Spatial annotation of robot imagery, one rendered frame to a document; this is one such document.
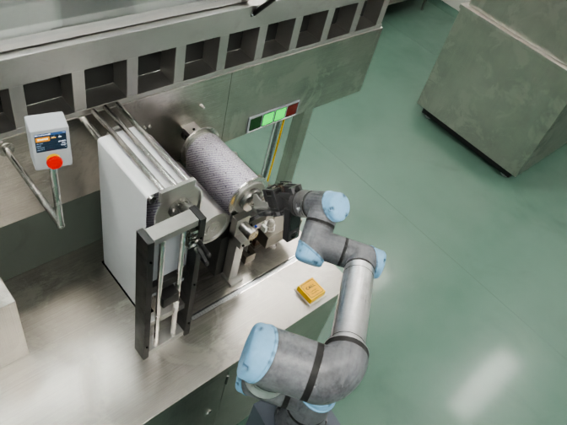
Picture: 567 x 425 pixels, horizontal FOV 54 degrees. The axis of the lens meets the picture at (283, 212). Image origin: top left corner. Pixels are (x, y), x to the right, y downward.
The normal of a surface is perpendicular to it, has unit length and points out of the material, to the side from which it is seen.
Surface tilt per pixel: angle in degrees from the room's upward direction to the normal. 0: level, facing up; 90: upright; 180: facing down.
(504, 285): 0
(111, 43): 90
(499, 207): 0
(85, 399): 0
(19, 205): 90
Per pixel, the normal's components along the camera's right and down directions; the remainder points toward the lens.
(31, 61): 0.64, 0.65
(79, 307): 0.20, -0.66
